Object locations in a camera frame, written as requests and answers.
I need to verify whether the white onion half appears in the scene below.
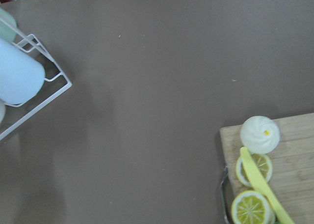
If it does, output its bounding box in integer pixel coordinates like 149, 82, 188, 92
240, 116, 280, 154

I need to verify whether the upper lemon slice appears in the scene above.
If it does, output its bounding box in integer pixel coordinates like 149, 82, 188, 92
231, 190, 276, 224

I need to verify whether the bamboo cutting board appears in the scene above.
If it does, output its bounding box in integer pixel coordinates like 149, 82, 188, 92
219, 112, 314, 224

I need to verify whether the white wire rack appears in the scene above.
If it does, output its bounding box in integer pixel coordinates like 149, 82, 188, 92
0, 18, 72, 140

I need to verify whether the lower lemon slice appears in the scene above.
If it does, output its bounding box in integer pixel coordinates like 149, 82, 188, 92
235, 154, 273, 188

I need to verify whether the yellow plastic knife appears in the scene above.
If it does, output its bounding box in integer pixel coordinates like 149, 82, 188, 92
240, 147, 295, 224

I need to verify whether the green cup in rack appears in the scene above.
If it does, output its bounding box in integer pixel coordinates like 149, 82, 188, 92
0, 8, 17, 43

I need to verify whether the lemon slice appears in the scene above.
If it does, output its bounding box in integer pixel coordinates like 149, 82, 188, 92
231, 190, 276, 224
235, 154, 273, 188

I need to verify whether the light blue cup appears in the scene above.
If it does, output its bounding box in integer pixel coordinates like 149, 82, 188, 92
0, 39, 45, 105

